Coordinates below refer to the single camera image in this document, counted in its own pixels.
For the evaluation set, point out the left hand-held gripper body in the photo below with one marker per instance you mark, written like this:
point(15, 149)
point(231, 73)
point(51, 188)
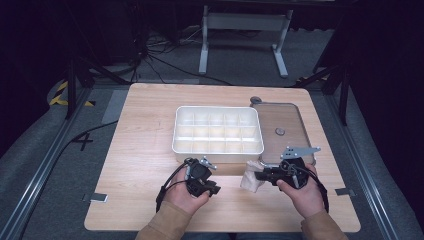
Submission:
point(198, 175)

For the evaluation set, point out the clear box lid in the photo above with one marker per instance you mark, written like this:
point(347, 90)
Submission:
point(283, 123)

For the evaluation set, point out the white compartment box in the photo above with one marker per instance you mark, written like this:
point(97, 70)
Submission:
point(216, 133)

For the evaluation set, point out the black tripod stand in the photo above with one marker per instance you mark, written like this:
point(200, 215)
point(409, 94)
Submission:
point(336, 83)
point(78, 80)

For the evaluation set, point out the person's left hand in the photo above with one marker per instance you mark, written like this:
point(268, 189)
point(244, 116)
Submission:
point(181, 196)

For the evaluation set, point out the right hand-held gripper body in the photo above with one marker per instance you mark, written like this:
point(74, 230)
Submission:
point(291, 166)

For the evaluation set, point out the yellow and black floor tape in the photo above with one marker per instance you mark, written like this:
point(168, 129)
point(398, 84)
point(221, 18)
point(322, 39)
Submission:
point(60, 96)

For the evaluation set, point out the person's right hand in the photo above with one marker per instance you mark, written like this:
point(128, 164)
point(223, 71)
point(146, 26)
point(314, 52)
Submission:
point(303, 196)

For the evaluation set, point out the grey round cap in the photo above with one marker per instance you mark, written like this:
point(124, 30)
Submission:
point(256, 99)

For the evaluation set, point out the grey metal stand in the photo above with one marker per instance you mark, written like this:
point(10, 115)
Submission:
point(245, 21)

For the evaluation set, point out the grey tape strip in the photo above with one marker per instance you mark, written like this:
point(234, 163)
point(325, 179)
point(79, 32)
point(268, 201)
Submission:
point(345, 191)
point(96, 197)

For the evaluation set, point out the beige sock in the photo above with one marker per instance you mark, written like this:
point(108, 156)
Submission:
point(250, 180)

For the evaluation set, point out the aluminium floor rail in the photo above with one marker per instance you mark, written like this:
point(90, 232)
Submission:
point(43, 166)
point(360, 166)

